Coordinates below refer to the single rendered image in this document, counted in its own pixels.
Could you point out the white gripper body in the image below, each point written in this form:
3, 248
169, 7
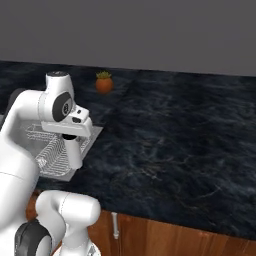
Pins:
78, 130

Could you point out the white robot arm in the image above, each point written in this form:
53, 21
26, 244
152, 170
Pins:
20, 156

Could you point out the white bottle with black cap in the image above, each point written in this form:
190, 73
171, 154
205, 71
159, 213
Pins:
74, 153

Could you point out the orange potted green plant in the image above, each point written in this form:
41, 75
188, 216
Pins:
104, 85

